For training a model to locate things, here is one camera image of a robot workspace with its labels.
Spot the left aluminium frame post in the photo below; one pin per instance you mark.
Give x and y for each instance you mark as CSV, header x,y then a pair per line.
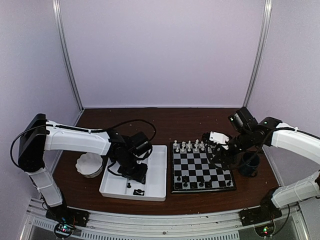
x,y
65,54

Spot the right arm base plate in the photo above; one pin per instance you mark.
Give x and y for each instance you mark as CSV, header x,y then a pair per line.
x,y
259,214

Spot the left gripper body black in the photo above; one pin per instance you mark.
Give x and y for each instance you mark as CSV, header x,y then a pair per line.
x,y
130,171

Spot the white plastic tray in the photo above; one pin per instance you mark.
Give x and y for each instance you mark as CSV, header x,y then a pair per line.
x,y
113,186

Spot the right aluminium frame post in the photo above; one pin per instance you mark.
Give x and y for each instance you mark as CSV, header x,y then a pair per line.
x,y
264,31

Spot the black chess piece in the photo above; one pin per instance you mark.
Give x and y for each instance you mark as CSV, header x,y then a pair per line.
x,y
193,185

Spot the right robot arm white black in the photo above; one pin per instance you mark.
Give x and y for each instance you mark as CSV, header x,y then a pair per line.
x,y
271,132

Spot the aluminium front rail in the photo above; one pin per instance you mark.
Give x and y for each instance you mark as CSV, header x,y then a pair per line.
x,y
225,225

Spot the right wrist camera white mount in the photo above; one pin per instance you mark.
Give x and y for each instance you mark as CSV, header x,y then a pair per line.
x,y
216,138

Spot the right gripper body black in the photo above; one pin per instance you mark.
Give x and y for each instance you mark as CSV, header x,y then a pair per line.
x,y
226,156

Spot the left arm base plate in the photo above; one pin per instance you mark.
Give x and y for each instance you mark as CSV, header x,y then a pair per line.
x,y
66,215

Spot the white chess pieces row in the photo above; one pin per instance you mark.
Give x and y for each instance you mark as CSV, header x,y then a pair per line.
x,y
185,147

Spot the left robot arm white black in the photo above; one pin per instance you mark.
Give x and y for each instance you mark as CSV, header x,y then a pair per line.
x,y
43,135

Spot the black chess piece file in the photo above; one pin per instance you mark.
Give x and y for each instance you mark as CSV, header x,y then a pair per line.
x,y
201,184
208,184

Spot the black and silver chessboard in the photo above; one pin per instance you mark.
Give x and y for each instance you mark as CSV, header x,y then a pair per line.
x,y
197,168

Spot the white scalloped bowl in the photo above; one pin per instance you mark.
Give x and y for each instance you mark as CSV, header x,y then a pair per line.
x,y
89,165

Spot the aluminium frame post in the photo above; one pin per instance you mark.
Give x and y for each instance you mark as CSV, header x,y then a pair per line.
x,y
264,31
65,54

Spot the dark blue mug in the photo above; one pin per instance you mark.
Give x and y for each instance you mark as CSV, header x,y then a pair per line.
x,y
249,168

